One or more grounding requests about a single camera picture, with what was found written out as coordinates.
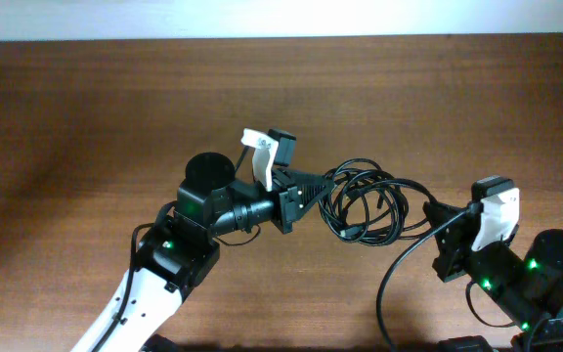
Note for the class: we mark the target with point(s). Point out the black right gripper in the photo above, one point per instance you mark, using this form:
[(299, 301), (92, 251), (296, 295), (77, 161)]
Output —
[(450, 244)]

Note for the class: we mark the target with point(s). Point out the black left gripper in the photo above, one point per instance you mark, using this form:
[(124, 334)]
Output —
[(289, 201)]

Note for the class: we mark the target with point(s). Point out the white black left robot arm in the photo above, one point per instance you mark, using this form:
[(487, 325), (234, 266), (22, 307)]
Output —
[(172, 255)]

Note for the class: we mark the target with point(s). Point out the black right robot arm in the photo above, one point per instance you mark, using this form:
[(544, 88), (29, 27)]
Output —
[(528, 290)]

